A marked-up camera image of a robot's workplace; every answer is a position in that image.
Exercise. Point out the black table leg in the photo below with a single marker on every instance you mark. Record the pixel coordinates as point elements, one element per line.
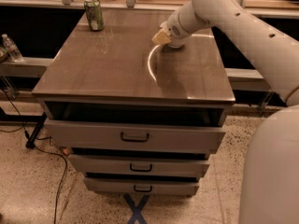
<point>31,137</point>

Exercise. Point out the middle grey drawer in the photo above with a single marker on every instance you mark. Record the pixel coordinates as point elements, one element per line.
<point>115,165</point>

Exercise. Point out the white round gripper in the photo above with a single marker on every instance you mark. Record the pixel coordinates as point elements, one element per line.
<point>173,32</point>

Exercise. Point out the white bowl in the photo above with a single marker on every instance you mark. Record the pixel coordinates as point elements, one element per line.
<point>172,35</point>

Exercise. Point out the grey drawer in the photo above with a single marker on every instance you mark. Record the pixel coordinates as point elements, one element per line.
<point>115,165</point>
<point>133,137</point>
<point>141,187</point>

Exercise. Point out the grey drawer cabinet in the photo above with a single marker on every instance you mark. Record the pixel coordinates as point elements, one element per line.
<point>118,75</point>

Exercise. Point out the bottom grey drawer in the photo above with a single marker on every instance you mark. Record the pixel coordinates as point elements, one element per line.
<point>141,187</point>

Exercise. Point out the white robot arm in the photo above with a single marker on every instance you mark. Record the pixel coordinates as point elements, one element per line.
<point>270,186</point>

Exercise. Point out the clear plastic water bottle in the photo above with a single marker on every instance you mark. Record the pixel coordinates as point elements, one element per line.
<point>12,48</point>

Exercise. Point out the green soda can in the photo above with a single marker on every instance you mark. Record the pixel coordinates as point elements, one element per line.
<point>94,14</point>

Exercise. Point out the blue tape cross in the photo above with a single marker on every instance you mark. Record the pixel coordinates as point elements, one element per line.
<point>137,216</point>

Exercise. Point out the top grey drawer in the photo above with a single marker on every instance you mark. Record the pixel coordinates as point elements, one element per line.
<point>133,137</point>

